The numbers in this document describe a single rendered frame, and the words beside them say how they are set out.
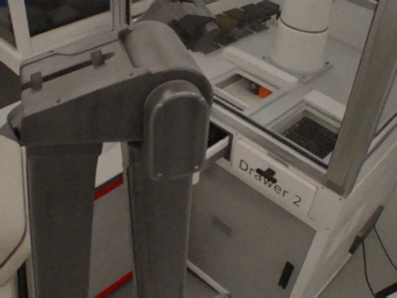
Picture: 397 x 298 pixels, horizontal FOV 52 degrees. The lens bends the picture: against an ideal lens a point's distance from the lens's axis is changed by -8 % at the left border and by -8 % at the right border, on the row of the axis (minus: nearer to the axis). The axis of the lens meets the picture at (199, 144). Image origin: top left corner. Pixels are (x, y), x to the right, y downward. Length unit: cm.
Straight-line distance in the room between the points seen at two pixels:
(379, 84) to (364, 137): 15
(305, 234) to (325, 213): 15
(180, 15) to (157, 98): 49
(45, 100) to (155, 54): 8
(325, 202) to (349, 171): 14
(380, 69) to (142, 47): 76
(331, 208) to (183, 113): 102
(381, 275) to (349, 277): 17
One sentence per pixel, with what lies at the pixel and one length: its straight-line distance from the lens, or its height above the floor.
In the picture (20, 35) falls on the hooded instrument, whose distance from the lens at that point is 186.
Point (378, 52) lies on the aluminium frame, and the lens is 100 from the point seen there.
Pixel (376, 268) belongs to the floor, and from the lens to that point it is 237.
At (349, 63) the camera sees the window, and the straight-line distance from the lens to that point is 105.
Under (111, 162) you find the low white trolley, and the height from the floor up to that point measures 76.
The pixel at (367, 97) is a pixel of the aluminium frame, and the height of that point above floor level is 126.
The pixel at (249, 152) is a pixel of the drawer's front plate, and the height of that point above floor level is 92.
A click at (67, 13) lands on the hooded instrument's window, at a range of 197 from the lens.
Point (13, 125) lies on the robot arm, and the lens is 87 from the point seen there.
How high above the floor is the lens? 176
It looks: 40 degrees down
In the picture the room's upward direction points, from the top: 5 degrees clockwise
